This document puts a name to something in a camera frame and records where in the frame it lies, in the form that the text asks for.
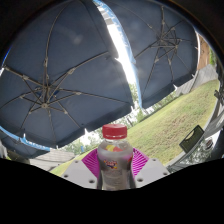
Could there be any large navy patio umbrella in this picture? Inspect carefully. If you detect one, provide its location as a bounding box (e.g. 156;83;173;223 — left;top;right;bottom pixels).
0;0;134;149

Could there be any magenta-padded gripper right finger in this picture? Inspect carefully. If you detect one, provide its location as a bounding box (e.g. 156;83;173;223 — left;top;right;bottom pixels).
132;147;171;189

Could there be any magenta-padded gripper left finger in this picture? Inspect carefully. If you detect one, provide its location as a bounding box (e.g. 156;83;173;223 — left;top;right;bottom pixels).
61;148;100;189

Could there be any clear bottle with red cap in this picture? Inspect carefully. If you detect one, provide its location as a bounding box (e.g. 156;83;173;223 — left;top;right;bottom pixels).
96;123;134;191

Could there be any dark green plastic chair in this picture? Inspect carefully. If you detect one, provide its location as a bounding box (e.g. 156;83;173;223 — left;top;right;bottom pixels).
179;124;205;154

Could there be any navy umbrella with light-blue trim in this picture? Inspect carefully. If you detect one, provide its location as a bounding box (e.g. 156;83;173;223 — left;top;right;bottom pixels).
99;0;201;109

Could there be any navy umbrella with printed blue band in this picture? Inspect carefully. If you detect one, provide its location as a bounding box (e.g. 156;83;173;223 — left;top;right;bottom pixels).
0;126;51;159

